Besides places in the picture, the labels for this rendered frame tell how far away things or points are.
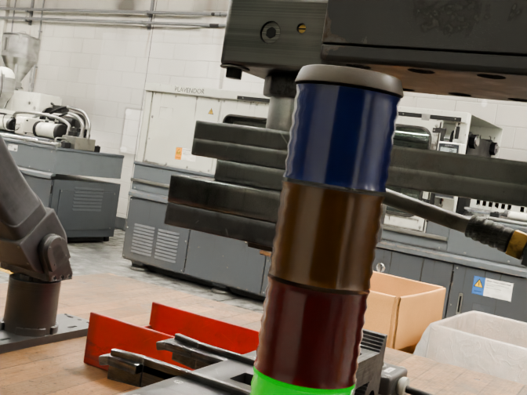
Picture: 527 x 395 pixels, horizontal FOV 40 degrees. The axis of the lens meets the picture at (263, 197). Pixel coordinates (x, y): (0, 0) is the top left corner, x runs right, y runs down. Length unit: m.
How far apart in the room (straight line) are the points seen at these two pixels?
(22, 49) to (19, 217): 8.17
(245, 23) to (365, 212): 0.31
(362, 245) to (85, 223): 7.55
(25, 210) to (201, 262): 5.32
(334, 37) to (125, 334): 0.46
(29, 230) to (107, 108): 8.90
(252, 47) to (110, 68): 9.30
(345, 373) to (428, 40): 0.25
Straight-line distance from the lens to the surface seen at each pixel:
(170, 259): 6.37
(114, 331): 0.84
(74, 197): 7.62
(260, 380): 0.27
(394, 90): 0.26
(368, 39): 0.47
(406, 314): 2.90
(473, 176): 0.47
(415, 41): 0.46
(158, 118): 6.56
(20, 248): 0.87
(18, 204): 0.86
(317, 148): 0.25
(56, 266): 0.89
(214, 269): 6.09
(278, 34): 0.52
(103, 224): 7.98
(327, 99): 0.25
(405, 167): 0.48
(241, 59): 0.53
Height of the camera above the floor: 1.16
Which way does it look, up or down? 3 degrees down
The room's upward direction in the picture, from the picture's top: 9 degrees clockwise
